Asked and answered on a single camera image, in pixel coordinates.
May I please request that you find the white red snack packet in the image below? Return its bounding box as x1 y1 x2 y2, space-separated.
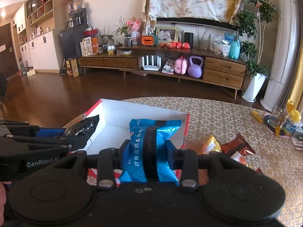
231 151 248 166

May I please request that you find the wooden tv cabinet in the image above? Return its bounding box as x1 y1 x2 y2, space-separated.
78 45 248 93

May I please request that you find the white air conditioner tower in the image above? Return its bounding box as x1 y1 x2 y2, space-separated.
260 0 301 111

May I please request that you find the teal spray bottle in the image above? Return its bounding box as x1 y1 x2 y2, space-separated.
229 34 240 59

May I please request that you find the stack of books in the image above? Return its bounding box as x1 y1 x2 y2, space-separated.
162 59 175 75

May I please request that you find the black speaker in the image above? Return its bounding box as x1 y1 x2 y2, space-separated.
184 32 194 48

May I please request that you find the white router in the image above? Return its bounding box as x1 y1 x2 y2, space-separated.
141 55 162 71

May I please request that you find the framed photo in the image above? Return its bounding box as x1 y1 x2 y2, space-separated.
156 26 180 43

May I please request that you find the clear plastic bag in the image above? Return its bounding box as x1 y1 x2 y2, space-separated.
213 35 231 58

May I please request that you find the person's hand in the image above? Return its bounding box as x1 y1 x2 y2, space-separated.
0 181 11 226

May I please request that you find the blue snack packet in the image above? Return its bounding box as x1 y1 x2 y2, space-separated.
119 119 182 185

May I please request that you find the purple kettlebell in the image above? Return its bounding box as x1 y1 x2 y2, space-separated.
188 55 204 79

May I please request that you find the yellow snack packet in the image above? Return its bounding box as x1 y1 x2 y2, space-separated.
201 135 222 154

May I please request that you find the small yellow wrapper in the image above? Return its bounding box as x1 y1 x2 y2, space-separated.
251 111 263 124

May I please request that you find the glass cup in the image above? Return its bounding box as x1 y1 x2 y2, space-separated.
268 105 283 128

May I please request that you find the brown foil snack packet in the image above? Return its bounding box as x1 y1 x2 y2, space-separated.
221 133 256 157

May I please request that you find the red white cardboard box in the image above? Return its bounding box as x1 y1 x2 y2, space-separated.
67 99 190 184

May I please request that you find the green potted tree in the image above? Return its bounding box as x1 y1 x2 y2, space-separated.
236 0 276 77

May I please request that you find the black snack packet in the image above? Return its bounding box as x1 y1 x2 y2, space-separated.
64 115 100 138

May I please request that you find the floral cloth cover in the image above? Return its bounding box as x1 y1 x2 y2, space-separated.
141 0 243 29

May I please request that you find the white plant pot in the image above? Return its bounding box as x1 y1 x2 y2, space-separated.
241 73 267 103

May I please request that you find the pink plush toy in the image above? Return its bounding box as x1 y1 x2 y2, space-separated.
126 16 141 45

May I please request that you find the orange radio box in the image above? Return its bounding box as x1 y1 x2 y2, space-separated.
141 35 158 46

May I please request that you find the white wall cabinet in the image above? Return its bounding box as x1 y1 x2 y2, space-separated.
12 0 66 74

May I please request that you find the yellow lid wipes canister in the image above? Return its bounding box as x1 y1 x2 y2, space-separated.
283 110 301 136

